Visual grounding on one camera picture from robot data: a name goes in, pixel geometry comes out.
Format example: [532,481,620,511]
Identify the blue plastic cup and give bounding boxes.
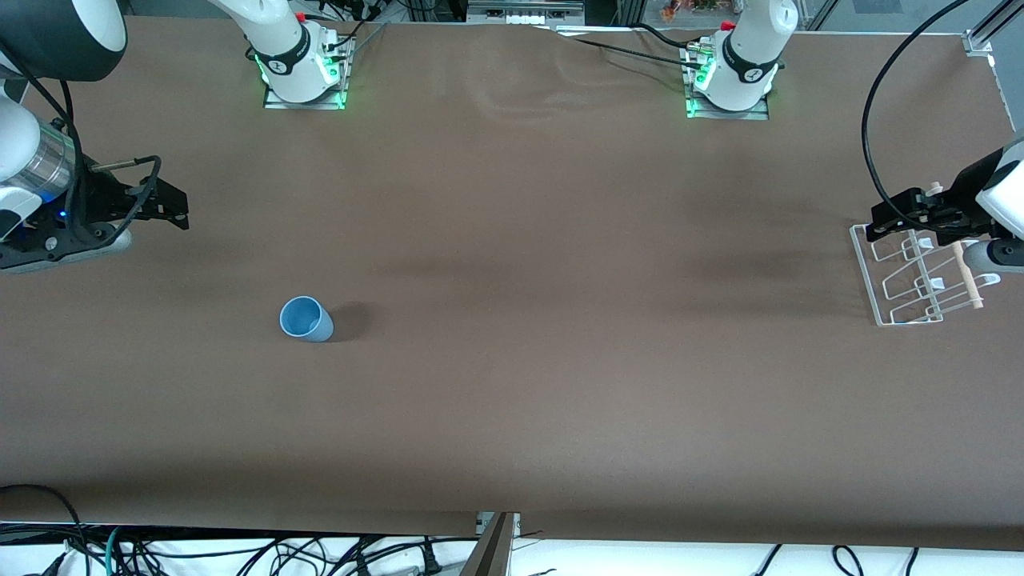
[278,295,335,343]

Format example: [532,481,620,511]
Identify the brown table cover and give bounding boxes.
[0,16,1024,553]

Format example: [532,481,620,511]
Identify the white power strip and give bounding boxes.
[467,0,586,26]

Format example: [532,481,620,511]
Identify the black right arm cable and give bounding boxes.
[0,44,163,241]

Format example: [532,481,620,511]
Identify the white wire cup rack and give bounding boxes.
[850,182,1002,328]

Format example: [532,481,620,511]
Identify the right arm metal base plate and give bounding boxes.
[262,36,350,111]

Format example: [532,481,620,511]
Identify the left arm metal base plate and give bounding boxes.
[684,44,770,122]

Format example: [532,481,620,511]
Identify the aluminium frame profile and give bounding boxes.
[962,0,1024,57]

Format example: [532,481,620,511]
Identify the black right base cable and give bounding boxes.
[318,10,390,58]

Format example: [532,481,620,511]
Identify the black base cable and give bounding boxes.
[552,22,714,70]
[318,10,390,58]

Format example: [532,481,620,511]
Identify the black looped floor cable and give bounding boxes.
[0,483,90,576]

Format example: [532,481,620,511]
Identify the black left base cable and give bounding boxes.
[552,22,714,70]

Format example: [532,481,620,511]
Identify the black tangled floor cable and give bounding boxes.
[124,534,449,576]

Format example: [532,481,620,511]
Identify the dark metal post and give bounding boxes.
[459,512,522,576]

